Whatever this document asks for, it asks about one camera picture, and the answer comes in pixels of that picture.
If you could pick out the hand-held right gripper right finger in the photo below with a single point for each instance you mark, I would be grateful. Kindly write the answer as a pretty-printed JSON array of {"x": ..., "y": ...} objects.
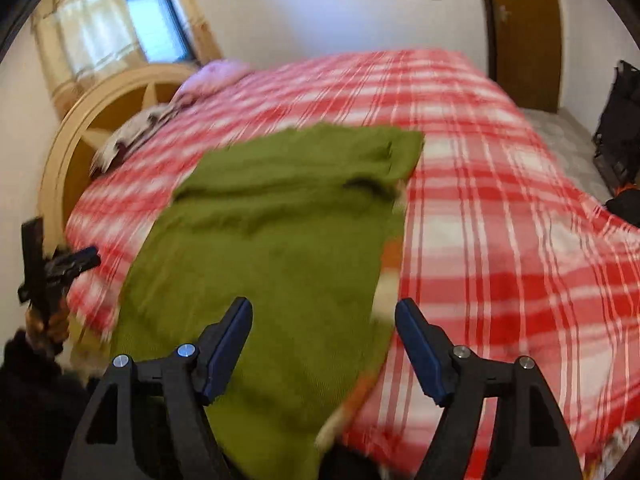
[{"x": 422, "y": 355}]

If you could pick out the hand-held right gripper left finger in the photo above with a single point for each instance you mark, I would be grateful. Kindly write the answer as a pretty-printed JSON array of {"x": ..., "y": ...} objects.
[{"x": 230, "y": 355}]

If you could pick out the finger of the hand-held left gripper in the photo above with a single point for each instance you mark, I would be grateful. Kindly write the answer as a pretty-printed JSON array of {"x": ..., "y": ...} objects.
[{"x": 75, "y": 261}]

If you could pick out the green striped knit sweater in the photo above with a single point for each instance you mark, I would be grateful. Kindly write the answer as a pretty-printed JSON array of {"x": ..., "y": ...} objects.
[{"x": 260, "y": 260}]

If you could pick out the person's left forearm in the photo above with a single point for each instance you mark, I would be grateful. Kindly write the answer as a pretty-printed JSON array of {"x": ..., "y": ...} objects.
[{"x": 35, "y": 410}]

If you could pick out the person's left hand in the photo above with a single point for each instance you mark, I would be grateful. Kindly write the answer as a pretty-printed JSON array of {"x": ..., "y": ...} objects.
[{"x": 47, "y": 325}]

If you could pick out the red plaid bed sheet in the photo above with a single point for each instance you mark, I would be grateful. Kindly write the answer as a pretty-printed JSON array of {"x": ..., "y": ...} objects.
[{"x": 500, "y": 260}]

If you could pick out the cream wooden headboard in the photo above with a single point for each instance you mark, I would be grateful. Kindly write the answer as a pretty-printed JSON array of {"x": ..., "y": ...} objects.
[{"x": 75, "y": 135}]

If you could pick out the brown patterned pillow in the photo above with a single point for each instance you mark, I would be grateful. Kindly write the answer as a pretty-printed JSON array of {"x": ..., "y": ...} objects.
[{"x": 140, "y": 132}]

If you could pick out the pink pillow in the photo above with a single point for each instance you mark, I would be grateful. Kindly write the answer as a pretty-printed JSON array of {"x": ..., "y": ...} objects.
[{"x": 215, "y": 74}]

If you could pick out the wide cream floral curtain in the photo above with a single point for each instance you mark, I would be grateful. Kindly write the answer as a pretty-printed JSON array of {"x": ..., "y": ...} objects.
[{"x": 85, "y": 25}]

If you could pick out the black bag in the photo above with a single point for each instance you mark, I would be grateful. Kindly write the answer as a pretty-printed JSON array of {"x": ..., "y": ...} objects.
[{"x": 625, "y": 210}]

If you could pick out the window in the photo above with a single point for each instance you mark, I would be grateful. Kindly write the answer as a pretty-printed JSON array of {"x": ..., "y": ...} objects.
[{"x": 152, "y": 15}]

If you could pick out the narrow cream floral curtain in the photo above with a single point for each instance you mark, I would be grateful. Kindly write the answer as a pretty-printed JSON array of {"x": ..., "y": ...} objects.
[{"x": 192, "y": 10}]

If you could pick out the black folding chair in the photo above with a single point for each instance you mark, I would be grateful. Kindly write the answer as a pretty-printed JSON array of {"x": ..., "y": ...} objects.
[{"x": 622, "y": 120}]

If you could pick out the brown wooden door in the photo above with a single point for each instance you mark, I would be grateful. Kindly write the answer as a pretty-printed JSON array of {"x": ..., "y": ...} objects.
[{"x": 530, "y": 35}]

